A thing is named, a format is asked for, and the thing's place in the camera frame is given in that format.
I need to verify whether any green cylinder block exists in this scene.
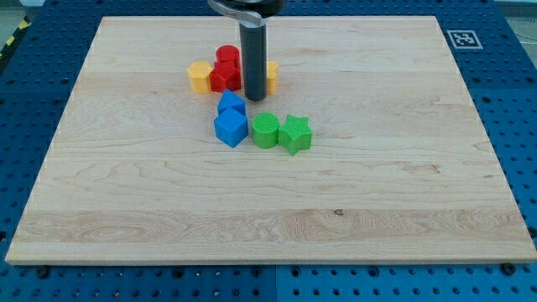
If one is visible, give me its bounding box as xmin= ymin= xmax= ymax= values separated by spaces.
xmin=253 ymin=112 xmax=279 ymax=148

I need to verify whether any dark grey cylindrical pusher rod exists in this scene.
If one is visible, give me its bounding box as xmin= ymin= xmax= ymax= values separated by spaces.
xmin=239 ymin=22 xmax=268 ymax=102

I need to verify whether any green star block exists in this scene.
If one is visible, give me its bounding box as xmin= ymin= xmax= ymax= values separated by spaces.
xmin=278 ymin=115 xmax=313 ymax=155

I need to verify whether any light wooden board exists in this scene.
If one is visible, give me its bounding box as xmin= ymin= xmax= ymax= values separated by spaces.
xmin=6 ymin=16 xmax=536 ymax=266

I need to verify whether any red star block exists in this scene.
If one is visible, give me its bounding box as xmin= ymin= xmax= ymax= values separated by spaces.
xmin=209 ymin=61 xmax=242 ymax=92

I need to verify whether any blue triangle block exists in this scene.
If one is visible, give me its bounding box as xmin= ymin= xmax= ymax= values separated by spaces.
xmin=216 ymin=89 xmax=246 ymax=115

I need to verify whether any black yellow hazard tape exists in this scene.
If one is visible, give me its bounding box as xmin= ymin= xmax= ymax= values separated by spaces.
xmin=1 ymin=15 xmax=32 ymax=61

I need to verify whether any red cylinder block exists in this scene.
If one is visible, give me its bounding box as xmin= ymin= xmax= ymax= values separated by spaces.
xmin=215 ymin=44 xmax=240 ymax=69

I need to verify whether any yellow hexagon block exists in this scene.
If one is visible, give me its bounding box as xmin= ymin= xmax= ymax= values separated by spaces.
xmin=186 ymin=61 xmax=212 ymax=94

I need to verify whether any blue cube block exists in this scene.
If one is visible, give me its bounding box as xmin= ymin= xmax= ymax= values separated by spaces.
xmin=214 ymin=108 xmax=248 ymax=148

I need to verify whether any yellow heart block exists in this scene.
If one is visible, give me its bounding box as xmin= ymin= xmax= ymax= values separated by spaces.
xmin=267 ymin=60 xmax=279 ymax=95

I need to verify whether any white fiducial marker tag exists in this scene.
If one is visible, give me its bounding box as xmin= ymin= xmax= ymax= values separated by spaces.
xmin=447 ymin=29 xmax=482 ymax=49

